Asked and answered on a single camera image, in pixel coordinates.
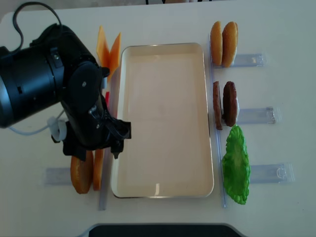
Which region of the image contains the green lettuce leaf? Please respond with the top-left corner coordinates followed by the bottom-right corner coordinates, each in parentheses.
top-left (222, 124), bottom-right (251, 204)

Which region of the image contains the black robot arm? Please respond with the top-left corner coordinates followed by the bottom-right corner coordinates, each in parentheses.
top-left (0, 24), bottom-right (131, 160)

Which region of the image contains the white cable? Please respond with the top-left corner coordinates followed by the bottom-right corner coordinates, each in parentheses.
top-left (9, 110), bottom-right (68, 143)

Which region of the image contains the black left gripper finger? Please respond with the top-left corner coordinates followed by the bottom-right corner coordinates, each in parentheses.
top-left (111, 140), bottom-right (124, 159)

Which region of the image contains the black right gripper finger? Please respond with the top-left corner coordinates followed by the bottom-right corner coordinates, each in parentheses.
top-left (63, 145), bottom-right (86, 161)

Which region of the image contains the cream rectangular tray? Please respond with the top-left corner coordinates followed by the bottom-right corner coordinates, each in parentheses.
top-left (111, 43), bottom-right (214, 198)

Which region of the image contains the thin brown meat patty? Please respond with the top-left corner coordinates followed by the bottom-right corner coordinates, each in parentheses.
top-left (213, 81), bottom-right (223, 130)

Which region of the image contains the clear food rack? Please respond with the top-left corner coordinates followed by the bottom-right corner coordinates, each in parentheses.
top-left (206, 34), bottom-right (295, 208)
top-left (44, 74), bottom-right (118, 211)

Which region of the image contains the thick dark meat patty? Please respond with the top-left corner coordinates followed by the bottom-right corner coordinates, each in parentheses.
top-left (222, 81), bottom-right (238, 127)

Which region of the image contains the clear left food rack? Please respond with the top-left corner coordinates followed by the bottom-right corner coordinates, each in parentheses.
top-left (44, 74), bottom-right (118, 211)

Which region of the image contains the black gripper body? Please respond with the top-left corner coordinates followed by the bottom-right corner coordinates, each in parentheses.
top-left (51, 93), bottom-right (132, 157)

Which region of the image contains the red tomato slice right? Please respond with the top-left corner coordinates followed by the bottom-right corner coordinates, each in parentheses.
top-left (105, 91), bottom-right (110, 107)

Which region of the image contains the black cable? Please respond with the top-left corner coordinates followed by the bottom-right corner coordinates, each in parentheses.
top-left (12, 1), bottom-right (62, 52)

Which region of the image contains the orange cheese slice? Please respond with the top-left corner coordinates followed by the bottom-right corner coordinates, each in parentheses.
top-left (96, 25), bottom-right (110, 68)
top-left (107, 33), bottom-right (121, 81)

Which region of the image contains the bun slice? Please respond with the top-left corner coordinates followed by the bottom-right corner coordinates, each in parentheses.
top-left (222, 22), bottom-right (238, 67)
top-left (210, 21), bottom-right (223, 66)

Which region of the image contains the bun slice upper left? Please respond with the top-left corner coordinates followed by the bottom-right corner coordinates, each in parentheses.
top-left (210, 21), bottom-right (223, 66)

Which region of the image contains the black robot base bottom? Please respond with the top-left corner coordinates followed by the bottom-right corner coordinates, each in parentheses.
top-left (89, 225), bottom-right (240, 237)

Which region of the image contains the bun slice upper right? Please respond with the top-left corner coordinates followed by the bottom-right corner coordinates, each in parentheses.
top-left (222, 22), bottom-right (238, 67)

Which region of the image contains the orange cheese slice right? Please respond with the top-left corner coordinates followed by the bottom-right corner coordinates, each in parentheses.
top-left (107, 33), bottom-right (121, 81)

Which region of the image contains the clear right food rack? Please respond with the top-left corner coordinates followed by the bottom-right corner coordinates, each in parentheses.
top-left (206, 34), bottom-right (295, 208)

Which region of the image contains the orange cheese slice left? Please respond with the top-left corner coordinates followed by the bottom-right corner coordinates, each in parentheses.
top-left (96, 25), bottom-right (110, 68)

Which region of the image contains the bread slice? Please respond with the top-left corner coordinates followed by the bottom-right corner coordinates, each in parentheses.
top-left (71, 151), bottom-right (94, 194)
top-left (93, 149), bottom-right (104, 191)

